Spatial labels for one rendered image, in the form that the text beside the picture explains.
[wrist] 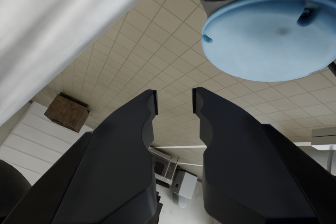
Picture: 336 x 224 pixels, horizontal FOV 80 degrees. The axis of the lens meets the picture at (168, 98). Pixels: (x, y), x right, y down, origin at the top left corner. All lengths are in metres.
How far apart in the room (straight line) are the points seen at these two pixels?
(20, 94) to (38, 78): 0.02
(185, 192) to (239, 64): 9.76
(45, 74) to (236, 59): 0.16
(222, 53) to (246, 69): 0.03
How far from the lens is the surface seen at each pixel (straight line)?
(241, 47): 0.19
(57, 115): 5.36
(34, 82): 0.18
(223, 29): 0.18
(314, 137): 1.68
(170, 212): 10.70
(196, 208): 11.37
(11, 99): 0.19
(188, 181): 9.95
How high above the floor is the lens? 1.15
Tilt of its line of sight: 23 degrees down
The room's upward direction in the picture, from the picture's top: 157 degrees counter-clockwise
